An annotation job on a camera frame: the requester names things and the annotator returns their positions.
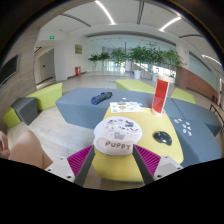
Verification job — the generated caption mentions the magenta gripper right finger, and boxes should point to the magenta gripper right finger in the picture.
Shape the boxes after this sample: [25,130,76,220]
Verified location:
[132,144,184,185]

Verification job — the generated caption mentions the scattered small cards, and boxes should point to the scattered small cards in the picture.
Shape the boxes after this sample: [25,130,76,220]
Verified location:
[174,118,192,136]

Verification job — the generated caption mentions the lime green far sofa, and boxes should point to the lime green far sofa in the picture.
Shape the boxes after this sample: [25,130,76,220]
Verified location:
[115,79,155,94]

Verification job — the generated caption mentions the red fire extinguisher cabinet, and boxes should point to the red fire extinguisher cabinet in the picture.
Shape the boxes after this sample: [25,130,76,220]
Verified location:
[75,67,81,76]

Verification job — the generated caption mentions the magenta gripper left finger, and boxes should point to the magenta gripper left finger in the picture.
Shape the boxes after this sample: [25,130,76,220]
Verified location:
[45,144,97,187]

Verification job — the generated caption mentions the black computer mouse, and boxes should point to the black computer mouse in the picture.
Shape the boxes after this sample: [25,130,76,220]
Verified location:
[153,131,172,146]

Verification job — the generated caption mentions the dark grey cube ottoman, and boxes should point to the dark grey cube ottoman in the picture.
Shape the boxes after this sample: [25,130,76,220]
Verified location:
[11,97,38,125]

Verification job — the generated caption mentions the puppy print mouse pad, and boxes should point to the puppy print mouse pad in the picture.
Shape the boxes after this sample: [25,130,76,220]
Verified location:
[94,116,142,156]

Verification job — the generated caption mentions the large grey modular sofa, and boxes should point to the large grey modular sofa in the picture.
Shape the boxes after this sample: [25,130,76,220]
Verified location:
[56,88,221,167]

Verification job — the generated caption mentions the lime green bench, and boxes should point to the lime green bench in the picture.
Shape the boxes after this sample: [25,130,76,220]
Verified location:
[29,83,63,111]

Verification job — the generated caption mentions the yellow round table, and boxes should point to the yellow round table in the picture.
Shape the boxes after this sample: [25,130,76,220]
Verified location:
[92,108,183,182]

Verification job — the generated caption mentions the folded dark blue umbrella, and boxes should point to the folded dark blue umbrella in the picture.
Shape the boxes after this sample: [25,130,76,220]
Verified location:
[91,92,112,105]

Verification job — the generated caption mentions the wall mounted black screen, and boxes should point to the wall mounted black screen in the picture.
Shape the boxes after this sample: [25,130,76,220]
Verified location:
[0,55,19,86]

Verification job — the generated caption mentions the potted green tree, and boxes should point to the potted green tree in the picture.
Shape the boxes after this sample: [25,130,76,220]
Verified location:
[128,44,149,80]

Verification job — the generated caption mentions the person's bare knee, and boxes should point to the person's bare knee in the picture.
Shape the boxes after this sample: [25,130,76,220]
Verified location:
[0,130,53,170]

